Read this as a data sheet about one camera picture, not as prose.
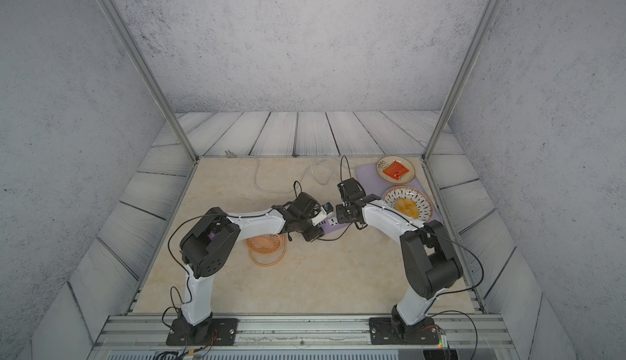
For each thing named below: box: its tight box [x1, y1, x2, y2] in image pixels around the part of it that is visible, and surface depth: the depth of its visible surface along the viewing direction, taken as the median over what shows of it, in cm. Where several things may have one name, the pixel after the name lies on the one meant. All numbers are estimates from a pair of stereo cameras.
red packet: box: [383, 159, 410, 180], surface depth 114 cm
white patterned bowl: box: [382, 185, 434, 224], surface depth 106 cm
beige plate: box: [375, 155, 416, 185], surface depth 116 cm
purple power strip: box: [317, 214, 351, 235], surface depth 96 cm
